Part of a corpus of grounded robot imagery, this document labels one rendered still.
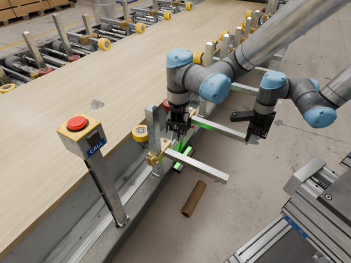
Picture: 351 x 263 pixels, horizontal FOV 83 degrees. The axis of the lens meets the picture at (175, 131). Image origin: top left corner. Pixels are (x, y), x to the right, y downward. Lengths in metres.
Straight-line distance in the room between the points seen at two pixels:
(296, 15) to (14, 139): 1.07
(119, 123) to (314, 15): 0.78
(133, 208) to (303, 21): 0.82
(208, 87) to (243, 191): 1.41
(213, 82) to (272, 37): 0.16
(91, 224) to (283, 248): 1.08
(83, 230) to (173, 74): 0.76
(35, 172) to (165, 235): 1.01
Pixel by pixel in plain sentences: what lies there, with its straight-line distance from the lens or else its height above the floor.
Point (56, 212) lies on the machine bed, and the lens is 0.92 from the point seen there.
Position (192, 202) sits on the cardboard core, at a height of 0.08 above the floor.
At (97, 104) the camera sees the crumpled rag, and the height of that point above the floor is 0.91.
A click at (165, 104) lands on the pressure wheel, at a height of 0.91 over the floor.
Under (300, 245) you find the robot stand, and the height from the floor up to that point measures 0.21.
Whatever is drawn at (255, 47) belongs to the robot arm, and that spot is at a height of 1.33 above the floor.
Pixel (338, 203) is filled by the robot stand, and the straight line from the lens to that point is 0.67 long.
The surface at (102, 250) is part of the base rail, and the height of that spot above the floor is 0.70.
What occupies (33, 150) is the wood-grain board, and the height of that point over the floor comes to 0.90.
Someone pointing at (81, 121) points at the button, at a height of 1.23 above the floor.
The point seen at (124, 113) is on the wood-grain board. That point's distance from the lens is 1.01.
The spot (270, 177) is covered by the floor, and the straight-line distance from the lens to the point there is 1.99.
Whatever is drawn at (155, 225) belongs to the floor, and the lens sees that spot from 1.63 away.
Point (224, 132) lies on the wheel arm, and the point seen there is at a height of 0.85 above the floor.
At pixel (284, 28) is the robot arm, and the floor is 1.38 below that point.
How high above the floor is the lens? 1.52
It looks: 44 degrees down
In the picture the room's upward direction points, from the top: straight up
